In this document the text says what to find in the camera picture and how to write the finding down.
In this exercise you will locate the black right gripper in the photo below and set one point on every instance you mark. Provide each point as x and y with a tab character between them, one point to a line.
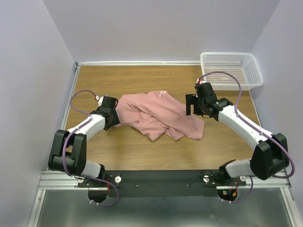
191	99

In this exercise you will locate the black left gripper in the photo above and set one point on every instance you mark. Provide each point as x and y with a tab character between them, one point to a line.
116	120

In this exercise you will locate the pink printed t shirt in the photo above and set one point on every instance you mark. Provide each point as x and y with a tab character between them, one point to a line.
157	113

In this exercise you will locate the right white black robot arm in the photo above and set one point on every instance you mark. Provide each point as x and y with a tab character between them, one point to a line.
269	150

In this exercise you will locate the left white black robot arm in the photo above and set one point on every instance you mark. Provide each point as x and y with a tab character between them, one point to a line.
69	149

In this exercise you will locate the white plastic basket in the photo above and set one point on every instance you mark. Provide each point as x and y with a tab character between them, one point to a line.
243	66

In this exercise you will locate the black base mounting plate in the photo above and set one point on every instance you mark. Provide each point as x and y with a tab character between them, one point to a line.
169	183

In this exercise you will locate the front aluminium frame rail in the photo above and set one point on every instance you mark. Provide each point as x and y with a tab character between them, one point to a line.
54	180

